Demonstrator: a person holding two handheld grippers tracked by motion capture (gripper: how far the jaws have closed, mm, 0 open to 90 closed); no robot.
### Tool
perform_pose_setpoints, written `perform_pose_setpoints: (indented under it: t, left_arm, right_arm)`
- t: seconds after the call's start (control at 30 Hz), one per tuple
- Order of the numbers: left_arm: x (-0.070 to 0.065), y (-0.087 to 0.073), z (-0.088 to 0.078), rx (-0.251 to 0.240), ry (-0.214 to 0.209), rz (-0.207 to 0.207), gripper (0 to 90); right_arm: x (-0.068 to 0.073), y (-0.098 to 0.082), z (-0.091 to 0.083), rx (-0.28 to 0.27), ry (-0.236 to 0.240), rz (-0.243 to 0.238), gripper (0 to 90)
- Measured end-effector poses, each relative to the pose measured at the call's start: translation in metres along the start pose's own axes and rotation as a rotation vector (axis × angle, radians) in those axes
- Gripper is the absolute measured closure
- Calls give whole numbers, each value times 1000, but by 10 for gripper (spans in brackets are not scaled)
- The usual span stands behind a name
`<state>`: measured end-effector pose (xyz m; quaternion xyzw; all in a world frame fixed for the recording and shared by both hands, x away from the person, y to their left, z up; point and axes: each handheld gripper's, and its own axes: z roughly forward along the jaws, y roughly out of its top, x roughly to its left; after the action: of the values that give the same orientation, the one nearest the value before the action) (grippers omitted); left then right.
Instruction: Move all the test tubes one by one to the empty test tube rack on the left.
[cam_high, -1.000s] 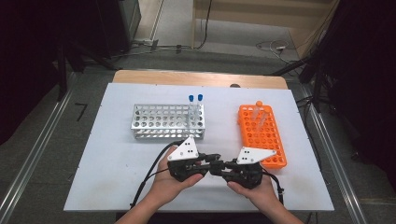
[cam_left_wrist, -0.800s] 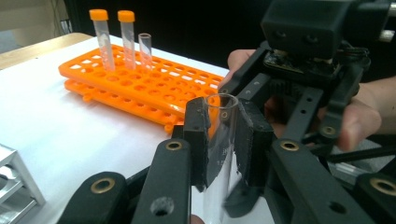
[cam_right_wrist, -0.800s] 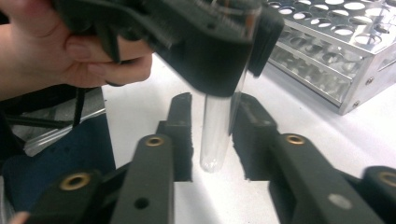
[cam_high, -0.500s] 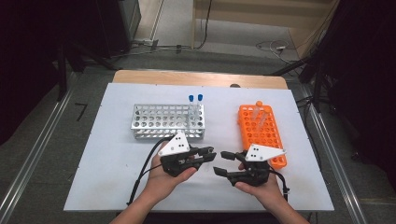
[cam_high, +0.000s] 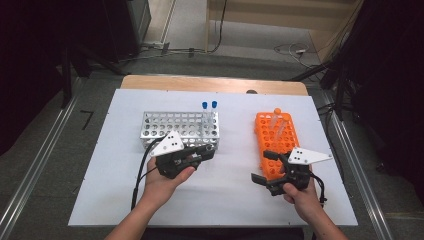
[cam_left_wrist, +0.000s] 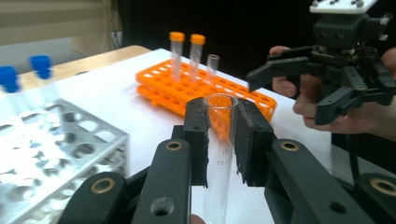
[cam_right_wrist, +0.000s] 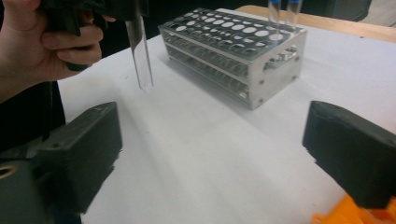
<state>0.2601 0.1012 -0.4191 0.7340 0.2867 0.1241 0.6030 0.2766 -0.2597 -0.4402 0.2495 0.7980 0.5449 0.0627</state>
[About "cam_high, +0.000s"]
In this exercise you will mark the dark grey cabinet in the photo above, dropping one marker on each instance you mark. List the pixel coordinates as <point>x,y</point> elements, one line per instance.
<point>133,23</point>

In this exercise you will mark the dark table grommet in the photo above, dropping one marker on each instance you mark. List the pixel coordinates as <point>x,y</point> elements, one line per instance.
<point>251,91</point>

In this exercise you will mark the grey power strip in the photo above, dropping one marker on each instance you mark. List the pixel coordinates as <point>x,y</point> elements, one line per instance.
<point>156,46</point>

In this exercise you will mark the aluminium floor rail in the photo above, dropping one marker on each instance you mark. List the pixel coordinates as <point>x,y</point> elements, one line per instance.
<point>360,173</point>
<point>40,146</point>

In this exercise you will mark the white table board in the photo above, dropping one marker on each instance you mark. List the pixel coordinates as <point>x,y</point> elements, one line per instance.
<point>220,200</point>

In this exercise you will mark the wooden table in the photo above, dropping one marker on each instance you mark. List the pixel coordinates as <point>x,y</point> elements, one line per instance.
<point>200,83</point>

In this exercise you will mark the person's right hand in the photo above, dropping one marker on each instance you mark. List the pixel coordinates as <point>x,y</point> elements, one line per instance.
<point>303,201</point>

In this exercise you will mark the dark curtain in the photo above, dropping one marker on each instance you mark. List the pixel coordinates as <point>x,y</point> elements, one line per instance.
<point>393,83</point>
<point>26,66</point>

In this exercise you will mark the person's lap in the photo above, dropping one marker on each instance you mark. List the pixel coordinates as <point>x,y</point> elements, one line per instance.
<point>226,234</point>

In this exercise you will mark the person's left hand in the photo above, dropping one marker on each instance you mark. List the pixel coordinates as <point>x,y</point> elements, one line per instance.
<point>163,188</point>

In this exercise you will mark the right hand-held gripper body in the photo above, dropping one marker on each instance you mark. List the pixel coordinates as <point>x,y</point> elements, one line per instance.
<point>296,173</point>

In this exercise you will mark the silver metal test tube rack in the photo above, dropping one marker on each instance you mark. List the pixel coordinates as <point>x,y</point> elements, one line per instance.
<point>180,128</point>

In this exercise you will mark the orange plastic test tube rack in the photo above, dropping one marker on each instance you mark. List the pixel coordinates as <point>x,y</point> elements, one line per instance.
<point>271,136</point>

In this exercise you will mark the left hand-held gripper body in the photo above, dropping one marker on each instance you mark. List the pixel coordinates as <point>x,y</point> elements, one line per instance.
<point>168,145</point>

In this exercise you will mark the black metal stand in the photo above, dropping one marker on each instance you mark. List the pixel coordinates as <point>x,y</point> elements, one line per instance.
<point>66,76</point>
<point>340,90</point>

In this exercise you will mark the beige wooden frame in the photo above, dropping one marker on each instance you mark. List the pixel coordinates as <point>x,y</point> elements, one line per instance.
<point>266,16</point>

